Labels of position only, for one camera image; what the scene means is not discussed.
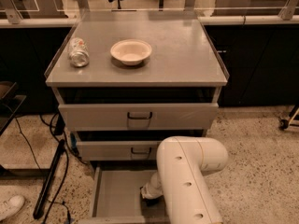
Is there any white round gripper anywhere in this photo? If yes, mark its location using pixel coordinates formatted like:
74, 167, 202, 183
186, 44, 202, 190
140, 173, 163, 200

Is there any dark blue rxbar wrapper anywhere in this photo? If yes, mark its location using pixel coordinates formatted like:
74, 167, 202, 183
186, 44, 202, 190
140, 187, 160, 206

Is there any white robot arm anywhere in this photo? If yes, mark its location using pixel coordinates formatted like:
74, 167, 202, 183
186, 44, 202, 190
140, 136, 228, 224

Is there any grey bottom drawer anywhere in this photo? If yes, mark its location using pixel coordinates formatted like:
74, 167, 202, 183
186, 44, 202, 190
78, 167, 170, 224

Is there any grey drawer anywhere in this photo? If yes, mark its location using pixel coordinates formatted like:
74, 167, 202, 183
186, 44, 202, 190
77, 141, 159, 161
59, 104, 218, 131
78, 167, 170, 224

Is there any grey middle drawer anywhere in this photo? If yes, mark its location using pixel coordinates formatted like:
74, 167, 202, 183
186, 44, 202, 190
77, 141, 159, 161

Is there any grey top drawer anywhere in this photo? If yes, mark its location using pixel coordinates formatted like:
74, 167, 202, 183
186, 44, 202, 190
59, 104, 218, 131

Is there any grey drawer cabinet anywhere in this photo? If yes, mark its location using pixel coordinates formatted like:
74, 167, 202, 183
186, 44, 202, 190
46, 11, 227, 179

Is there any black floor bar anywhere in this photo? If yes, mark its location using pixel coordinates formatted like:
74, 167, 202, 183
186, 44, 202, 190
33, 140, 64, 219

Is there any white sneaker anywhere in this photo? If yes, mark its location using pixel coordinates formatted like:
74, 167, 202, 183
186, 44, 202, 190
0, 195, 25, 221

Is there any white ceramic bowl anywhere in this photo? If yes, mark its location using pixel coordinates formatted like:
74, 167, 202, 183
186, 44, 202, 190
110, 39, 152, 66

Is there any wheeled cart base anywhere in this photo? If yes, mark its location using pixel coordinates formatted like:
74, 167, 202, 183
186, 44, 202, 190
279, 105, 299, 130

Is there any silver soda can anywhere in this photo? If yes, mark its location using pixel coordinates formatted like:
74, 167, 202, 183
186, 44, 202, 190
68, 37, 89, 67

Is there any glass partition railing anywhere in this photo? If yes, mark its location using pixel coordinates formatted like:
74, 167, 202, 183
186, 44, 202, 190
0, 0, 299, 28

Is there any black cable on floor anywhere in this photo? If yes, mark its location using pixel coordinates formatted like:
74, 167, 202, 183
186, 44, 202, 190
13, 113, 89, 224

